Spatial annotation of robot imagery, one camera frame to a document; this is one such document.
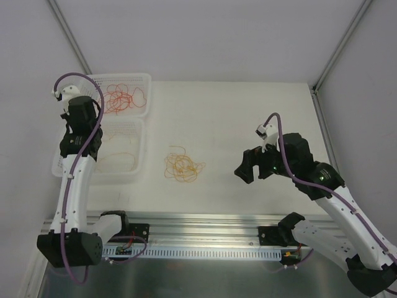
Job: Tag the white perforated basket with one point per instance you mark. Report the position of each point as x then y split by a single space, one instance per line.
125 94
121 154

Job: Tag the aluminium rail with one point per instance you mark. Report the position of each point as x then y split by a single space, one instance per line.
204 230
324 129

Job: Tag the left aluminium frame post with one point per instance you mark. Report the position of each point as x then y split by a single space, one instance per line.
69 36

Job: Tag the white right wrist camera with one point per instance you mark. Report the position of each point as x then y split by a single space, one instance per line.
269 134

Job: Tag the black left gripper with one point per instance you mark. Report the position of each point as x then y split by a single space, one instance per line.
68 121

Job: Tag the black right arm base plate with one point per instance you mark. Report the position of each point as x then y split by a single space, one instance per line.
275 236

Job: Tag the right aluminium frame post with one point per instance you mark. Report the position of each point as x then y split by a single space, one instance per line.
342 43

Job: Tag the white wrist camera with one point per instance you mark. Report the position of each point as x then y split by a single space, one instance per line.
269 134
65 95

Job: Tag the aluminium front rail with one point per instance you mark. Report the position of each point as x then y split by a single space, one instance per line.
204 230

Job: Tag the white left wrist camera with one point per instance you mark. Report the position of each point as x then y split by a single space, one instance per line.
65 95

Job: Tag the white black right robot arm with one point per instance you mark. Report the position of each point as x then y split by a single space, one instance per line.
366 256

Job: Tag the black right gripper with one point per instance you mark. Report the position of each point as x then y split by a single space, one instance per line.
258 162

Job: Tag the far white perforated basket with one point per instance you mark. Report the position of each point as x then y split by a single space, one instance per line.
125 94

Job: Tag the right side aluminium rail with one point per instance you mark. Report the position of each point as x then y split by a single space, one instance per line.
324 129

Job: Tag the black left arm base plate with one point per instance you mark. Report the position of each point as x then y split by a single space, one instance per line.
137 229

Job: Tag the aluminium frame post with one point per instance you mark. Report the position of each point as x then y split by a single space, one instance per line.
342 43
69 36

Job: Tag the near white perforated basket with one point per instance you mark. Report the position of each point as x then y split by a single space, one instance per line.
121 154

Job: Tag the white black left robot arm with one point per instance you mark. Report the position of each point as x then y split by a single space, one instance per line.
70 242

